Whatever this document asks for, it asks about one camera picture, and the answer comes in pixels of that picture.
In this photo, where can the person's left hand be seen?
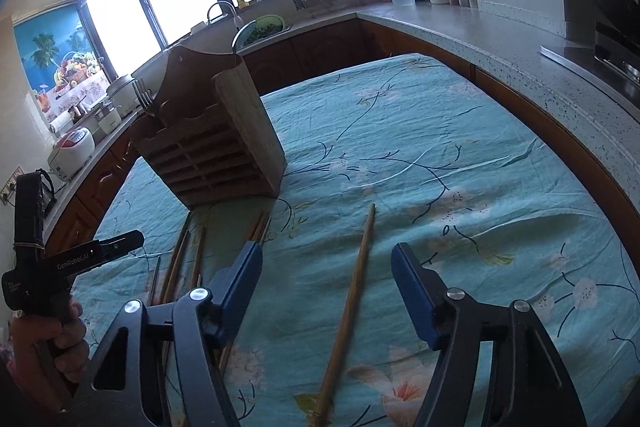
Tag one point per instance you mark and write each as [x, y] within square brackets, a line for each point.
[74, 342]

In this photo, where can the small metal coffee pot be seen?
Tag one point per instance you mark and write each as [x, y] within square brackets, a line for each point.
[80, 112]

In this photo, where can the teal floral tablecloth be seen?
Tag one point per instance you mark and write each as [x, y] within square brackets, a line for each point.
[425, 132]

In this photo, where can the white and red rice cooker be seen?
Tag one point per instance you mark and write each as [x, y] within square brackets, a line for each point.
[72, 152]

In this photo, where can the green colander with vegetables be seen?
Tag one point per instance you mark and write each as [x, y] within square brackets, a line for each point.
[260, 32]

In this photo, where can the palm tree wall poster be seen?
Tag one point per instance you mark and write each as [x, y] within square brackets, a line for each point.
[45, 47]

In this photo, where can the paper towel roll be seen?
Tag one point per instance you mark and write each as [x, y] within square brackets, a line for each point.
[61, 122]

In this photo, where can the wooden utensil holder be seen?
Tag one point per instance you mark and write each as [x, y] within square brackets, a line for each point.
[240, 122]

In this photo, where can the small white electric cooker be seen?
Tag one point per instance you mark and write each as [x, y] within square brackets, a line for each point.
[107, 121]

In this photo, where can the steel stove top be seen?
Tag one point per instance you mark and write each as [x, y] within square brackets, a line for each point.
[600, 67]

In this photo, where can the metal fork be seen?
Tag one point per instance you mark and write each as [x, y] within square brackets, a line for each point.
[145, 99]

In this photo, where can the wooden base cabinets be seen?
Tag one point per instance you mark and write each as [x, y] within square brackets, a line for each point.
[320, 47]

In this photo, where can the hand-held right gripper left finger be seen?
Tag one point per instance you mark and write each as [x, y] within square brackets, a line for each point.
[242, 287]

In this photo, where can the wall power socket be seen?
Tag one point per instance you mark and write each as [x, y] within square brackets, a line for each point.
[9, 189]

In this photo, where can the steel pot with lid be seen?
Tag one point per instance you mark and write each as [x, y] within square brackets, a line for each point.
[121, 89]

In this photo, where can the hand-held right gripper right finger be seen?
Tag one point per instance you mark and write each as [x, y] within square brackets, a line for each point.
[415, 292]

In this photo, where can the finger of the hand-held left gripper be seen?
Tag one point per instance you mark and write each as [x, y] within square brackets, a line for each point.
[122, 242]

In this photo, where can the chrome sink faucet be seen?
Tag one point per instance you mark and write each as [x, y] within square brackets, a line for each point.
[222, 9]

